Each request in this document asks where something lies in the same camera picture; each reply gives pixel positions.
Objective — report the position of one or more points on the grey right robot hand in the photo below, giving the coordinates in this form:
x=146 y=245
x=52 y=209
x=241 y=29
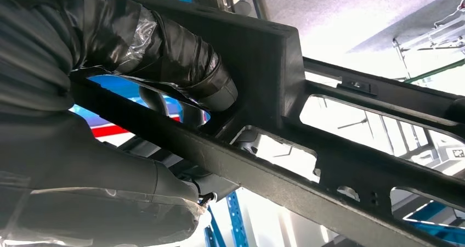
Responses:
x=91 y=187

